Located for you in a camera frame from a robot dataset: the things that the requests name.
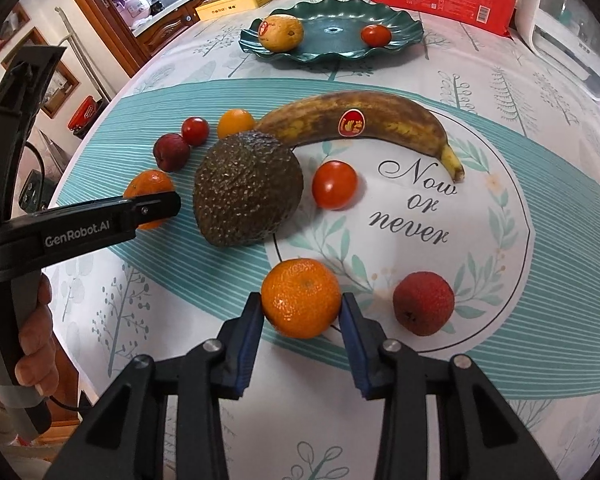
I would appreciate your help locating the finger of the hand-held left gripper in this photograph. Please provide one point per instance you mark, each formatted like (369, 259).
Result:
(155, 208)

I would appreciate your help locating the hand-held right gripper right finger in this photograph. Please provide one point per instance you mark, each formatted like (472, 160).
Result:
(352, 340)

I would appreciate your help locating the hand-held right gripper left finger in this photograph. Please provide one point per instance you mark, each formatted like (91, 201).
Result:
(250, 340)

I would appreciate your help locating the medium orange mandarin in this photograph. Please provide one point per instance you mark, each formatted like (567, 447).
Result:
(147, 184)

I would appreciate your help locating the dark red lychee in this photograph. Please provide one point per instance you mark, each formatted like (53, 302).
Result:
(171, 152)

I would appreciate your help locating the large orange mandarin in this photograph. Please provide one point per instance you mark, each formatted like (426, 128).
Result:
(300, 297)

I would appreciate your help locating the small red cherry tomato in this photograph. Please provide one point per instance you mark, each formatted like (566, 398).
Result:
(195, 131)

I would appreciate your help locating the brown kiwi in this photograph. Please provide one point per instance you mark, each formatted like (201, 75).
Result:
(247, 190)

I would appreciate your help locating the small orange kumquat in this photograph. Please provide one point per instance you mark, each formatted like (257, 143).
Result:
(236, 124)

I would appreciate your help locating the large red cherry tomato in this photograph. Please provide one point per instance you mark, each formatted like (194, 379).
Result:
(334, 185)

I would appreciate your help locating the yellow orange with sticker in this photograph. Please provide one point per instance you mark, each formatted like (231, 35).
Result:
(281, 33)

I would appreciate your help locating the overripe brown banana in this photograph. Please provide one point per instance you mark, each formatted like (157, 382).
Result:
(380, 120)

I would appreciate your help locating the dark green scalloped plate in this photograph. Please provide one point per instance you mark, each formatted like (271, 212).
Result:
(330, 20)

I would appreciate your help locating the person's left hand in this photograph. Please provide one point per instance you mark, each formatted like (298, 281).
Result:
(36, 355)

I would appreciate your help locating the red box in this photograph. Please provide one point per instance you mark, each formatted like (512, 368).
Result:
(84, 115)

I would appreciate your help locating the brown wooden cabinet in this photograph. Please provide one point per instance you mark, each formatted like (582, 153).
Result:
(130, 15)

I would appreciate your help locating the yellow tin box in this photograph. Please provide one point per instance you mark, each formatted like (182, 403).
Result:
(235, 2)

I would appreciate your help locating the leaf printed tablecloth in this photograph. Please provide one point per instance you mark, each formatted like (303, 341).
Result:
(530, 170)

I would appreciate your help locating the white countertop appliance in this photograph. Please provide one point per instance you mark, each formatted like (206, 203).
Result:
(570, 30)

